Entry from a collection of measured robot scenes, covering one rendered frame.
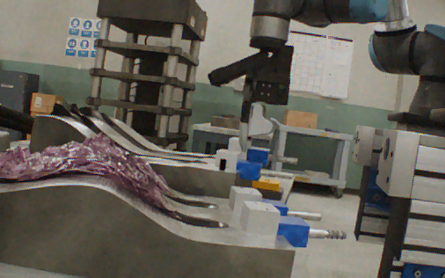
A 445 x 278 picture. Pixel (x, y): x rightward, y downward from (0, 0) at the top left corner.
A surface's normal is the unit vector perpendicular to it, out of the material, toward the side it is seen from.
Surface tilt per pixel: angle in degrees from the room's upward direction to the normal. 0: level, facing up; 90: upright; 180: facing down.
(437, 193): 90
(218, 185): 90
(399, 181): 90
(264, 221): 90
